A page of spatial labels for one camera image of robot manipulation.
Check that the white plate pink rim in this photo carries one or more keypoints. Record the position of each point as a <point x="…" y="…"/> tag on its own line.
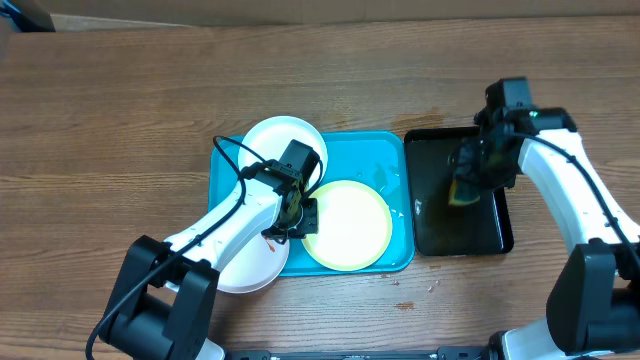
<point x="257" y="265"/>

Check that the dark object top left corner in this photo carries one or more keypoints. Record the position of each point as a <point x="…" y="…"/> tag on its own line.
<point x="27" y="15"/>

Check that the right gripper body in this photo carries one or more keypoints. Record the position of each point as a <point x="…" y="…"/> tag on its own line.
<point x="483" y="169"/>

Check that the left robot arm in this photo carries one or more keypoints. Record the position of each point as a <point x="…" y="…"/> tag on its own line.
<point x="161" y="304"/>

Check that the white plate blue rim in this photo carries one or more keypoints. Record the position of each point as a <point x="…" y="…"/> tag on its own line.
<point x="270" y="137"/>

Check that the green yellow sponge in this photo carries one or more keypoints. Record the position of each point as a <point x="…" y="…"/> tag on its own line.
<point x="462" y="193"/>

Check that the white plate green rim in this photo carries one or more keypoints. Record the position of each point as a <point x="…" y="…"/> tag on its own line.
<point x="354" y="226"/>

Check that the teal plastic tray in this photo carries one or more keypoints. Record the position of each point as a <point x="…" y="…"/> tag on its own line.
<point x="374" y="158"/>

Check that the black rectangular water tray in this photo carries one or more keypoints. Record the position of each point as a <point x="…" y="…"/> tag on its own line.
<point x="482" y="228"/>

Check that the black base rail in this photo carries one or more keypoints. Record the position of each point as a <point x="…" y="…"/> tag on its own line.
<point x="442" y="353"/>

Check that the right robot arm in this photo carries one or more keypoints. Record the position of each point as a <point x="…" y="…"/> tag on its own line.
<point x="593" y="308"/>

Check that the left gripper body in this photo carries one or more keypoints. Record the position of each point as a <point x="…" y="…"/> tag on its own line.
<point x="306" y="223"/>

